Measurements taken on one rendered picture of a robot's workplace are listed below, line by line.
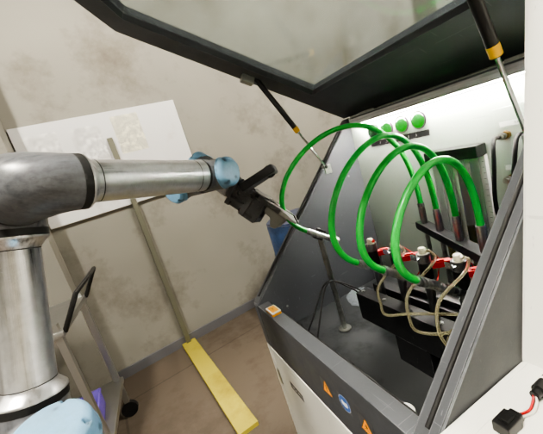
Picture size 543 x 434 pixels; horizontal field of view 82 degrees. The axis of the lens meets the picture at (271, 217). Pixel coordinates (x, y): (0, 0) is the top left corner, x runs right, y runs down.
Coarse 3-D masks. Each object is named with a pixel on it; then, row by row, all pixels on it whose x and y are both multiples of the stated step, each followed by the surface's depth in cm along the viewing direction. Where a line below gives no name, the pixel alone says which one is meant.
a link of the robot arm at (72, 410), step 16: (80, 400) 50; (32, 416) 49; (48, 416) 48; (64, 416) 48; (80, 416) 47; (96, 416) 49; (16, 432) 46; (32, 432) 46; (48, 432) 45; (64, 432) 45; (80, 432) 45; (96, 432) 47
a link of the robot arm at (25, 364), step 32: (0, 224) 50; (32, 224) 54; (0, 256) 52; (32, 256) 55; (0, 288) 52; (32, 288) 54; (0, 320) 52; (32, 320) 54; (0, 352) 52; (32, 352) 53; (0, 384) 52; (32, 384) 53; (64, 384) 57; (0, 416) 50
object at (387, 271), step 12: (408, 144) 63; (420, 144) 64; (432, 156) 66; (384, 168) 61; (444, 168) 67; (372, 180) 60; (444, 180) 68; (360, 204) 60; (456, 204) 70; (360, 216) 59; (456, 216) 70; (360, 228) 59; (456, 228) 71; (360, 240) 59; (456, 240) 72; (360, 252) 60; (372, 264) 61; (396, 276) 64
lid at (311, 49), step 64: (128, 0) 75; (192, 0) 71; (256, 0) 67; (320, 0) 63; (384, 0) 60; (448, 0) 57; (512, 0) 53; (256, 64) 94; (320, 64) 87; (384, 64) 78; (448, 64) 73
